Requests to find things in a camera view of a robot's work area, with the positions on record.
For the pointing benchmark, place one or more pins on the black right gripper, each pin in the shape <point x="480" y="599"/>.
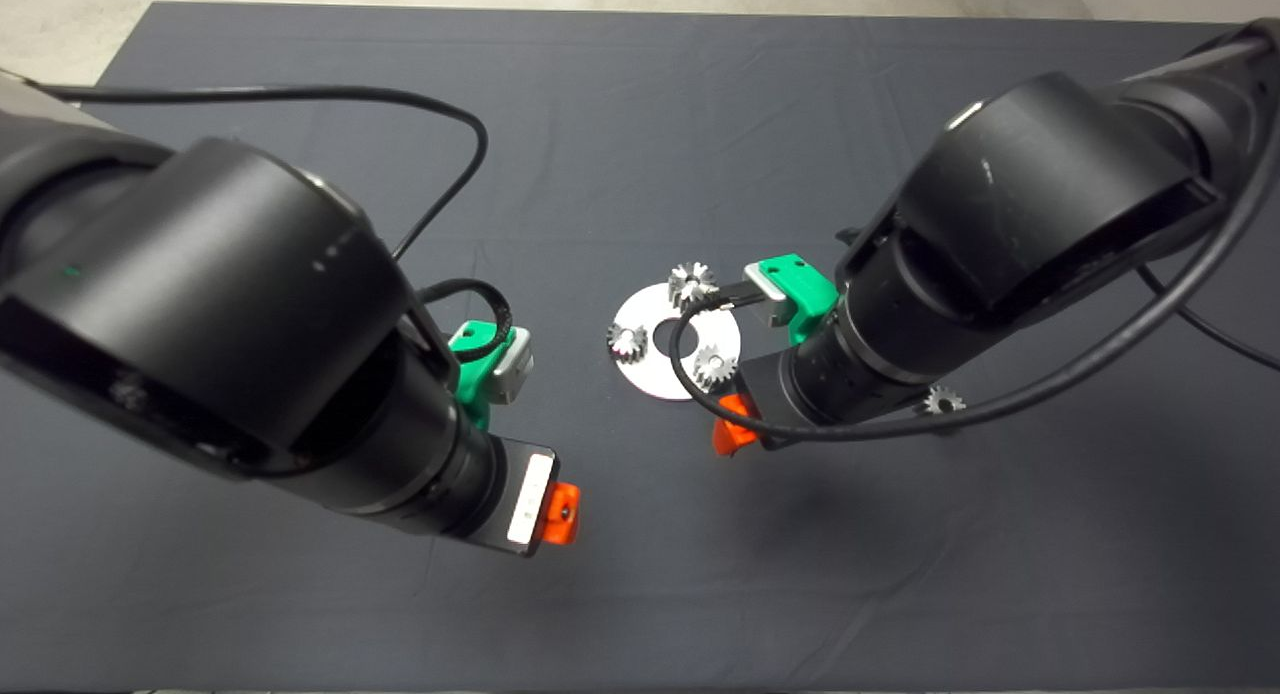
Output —
<point x="768" y="404"/>

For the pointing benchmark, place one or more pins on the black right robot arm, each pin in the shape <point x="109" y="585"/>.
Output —
<point x="1050" y="194"/>

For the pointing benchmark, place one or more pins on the round metal plate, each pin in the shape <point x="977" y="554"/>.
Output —
<point x="660" y="374"/>

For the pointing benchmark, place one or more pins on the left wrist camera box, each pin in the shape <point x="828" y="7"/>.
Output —
<point x="512" y="369"/>

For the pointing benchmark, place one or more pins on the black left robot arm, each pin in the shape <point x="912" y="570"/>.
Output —
<point x="200" y="304"/>

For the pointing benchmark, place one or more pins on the right green camera mount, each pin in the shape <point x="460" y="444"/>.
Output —
<point x="805" y="294"/>

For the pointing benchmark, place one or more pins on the dark table cloth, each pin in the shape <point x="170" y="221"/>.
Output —
<point x="640" y="574"/>

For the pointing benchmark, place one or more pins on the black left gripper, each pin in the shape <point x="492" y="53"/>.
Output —
<point x="525" y="474"/>

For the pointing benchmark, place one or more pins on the small dark steel gear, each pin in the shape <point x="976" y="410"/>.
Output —
<point x="942" y="402"/>

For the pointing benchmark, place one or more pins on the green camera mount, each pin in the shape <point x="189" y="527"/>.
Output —
<point x="470" y="374"/>
<point x="805" y="294"/>

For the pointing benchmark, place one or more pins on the larger steel bevel gear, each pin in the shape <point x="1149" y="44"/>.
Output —
<point x="690" y="282"/>

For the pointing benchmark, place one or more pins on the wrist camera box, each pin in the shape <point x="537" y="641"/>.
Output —
<point x="772" y="296"/>
<point x="512" y="369"/>

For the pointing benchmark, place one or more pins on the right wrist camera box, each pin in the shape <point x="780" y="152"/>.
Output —
<point x="772" y="296"/>

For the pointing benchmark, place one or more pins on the left green camera mount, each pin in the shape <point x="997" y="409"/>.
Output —
<point x="470" y="374"/>

